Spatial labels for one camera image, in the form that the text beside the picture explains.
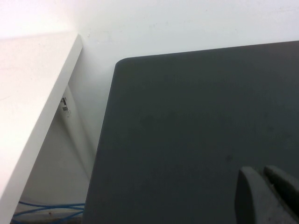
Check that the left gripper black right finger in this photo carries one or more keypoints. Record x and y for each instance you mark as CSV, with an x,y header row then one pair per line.
x,y
285,186

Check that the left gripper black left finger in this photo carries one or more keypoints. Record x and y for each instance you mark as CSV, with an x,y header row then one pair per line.
x,y
254,200

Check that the small barcode sticker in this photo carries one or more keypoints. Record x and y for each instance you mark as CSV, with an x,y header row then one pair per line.
x,y
64,108

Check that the white side desk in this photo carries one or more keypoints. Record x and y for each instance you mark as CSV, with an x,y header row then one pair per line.
x,y
28,93

